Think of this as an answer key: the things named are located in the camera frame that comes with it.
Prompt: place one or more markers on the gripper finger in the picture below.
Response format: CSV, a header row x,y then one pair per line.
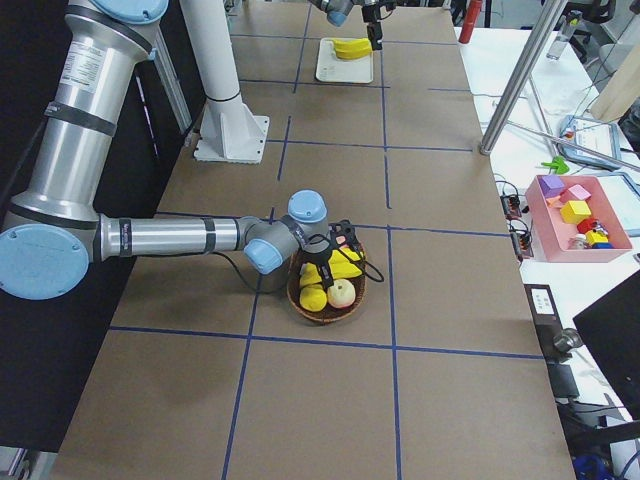
x,y
375,35
326,277

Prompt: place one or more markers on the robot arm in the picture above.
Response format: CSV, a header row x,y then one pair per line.
x,y
52,232
337,11

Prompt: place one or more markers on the tablet in blue case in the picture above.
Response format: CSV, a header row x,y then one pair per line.
x,y
591,143

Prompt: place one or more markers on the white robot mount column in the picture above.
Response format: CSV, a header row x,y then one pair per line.
x,y
229,131

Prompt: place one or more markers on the clear water bottle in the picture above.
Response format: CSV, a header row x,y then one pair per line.
x,y
565,33

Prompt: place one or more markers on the yellow pear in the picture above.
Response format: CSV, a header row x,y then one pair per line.
x,y
313,298

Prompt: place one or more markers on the yellow toy cube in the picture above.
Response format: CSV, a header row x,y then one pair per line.
x,y
575,211

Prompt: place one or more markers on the small circuit board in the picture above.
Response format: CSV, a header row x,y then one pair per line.
x,y
511,206

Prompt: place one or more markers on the black power adapter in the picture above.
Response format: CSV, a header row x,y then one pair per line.
x,y
546,321

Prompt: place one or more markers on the pink plastic bin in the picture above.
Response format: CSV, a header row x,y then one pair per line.
x,y
598,239

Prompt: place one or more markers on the brown wicker basket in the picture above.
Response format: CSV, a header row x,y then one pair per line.
x,y
328,314

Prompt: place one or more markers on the green handled reacher tool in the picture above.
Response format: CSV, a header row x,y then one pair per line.
x,y
558,165

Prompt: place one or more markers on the purple toy cube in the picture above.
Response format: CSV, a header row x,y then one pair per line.
x,y
551,185

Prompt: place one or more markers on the white rectangular plate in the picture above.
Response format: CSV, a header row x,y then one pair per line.
x,y
331,69

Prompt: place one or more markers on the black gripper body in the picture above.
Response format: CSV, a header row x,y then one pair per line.
x,y
372,16
320,261

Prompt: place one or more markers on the red bottle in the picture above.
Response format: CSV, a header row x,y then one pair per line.
x,y
472,13

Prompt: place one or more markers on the yellow banana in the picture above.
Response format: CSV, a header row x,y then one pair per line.
x,y
352,53
309,275
351,41
342,264

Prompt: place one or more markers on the red apple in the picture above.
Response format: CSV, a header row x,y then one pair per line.
x,y
342,294

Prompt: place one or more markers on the aluminium frame post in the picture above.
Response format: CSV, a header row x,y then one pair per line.
x,y
528,58

